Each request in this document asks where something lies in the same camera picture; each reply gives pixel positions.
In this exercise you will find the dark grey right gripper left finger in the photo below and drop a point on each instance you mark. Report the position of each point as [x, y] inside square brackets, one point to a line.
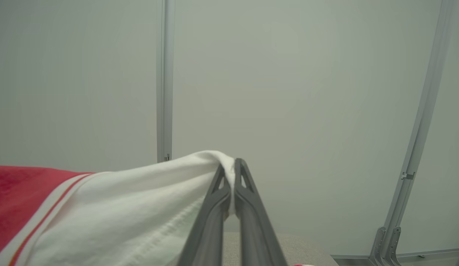
[209, 229]

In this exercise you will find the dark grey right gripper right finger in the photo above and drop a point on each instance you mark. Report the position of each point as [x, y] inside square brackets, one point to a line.
[255, 229]

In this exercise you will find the red jersey with white sleeves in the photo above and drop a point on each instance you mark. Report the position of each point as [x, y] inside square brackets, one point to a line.
[122, 210]

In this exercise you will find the grey metal partition post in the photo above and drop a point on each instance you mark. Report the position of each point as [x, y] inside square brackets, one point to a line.
[165, 74]

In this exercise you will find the grey metal post with brackets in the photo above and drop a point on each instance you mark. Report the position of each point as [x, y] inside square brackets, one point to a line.
[421, 129]

